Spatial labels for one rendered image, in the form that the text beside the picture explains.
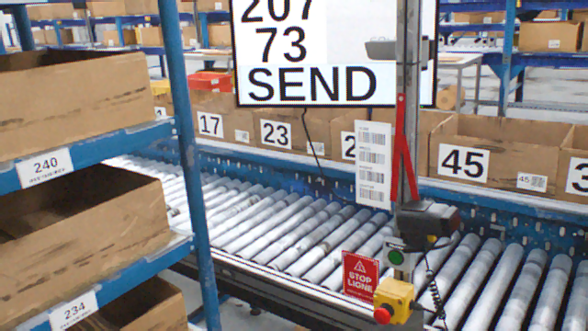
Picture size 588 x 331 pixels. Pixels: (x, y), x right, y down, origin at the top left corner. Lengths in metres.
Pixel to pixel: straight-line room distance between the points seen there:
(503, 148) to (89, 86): 1.22
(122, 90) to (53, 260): 0.25
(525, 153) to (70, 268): 1.27
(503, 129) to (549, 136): 0.15
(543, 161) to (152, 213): 1.15
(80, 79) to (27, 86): 0.07
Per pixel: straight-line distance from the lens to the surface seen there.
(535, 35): 5.85
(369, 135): 1.01
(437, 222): 0.94
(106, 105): 0.69
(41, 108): 0.65
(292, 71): 1.12
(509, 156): 1.57
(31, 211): 1.01
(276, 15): 1.13
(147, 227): 0.78
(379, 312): 1.06
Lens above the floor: 1.50
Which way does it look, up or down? 19 degrees down
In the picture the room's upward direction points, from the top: 4 degrees counter-clockwise
